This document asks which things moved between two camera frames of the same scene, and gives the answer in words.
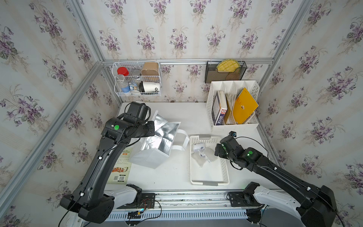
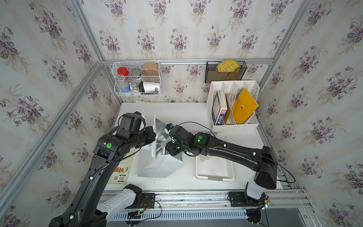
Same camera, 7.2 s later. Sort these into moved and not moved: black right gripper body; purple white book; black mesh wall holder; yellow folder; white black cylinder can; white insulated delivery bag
Moved: black right gripper body; white insulated delivery bag
Not moved: black mesh wall holder; white black cylinder can; yellow folder; purple white book
